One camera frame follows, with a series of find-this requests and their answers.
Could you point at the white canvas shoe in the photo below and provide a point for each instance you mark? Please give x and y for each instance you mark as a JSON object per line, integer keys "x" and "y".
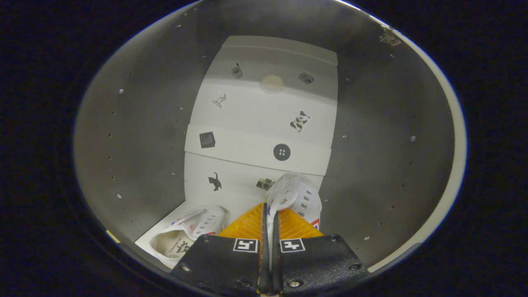
{"x": 181, "y": 237}
{"x": 297, "y": 196}

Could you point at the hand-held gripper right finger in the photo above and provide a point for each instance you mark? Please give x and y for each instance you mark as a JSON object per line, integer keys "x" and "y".
{"x": 277, "y": 272}

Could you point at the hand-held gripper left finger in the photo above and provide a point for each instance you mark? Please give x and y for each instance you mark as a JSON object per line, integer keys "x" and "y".
{"x": 263, "y": 268}

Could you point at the grey shoe cabinet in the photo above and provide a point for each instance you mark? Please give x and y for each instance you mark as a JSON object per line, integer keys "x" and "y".
{"x": 371, "y": 165}

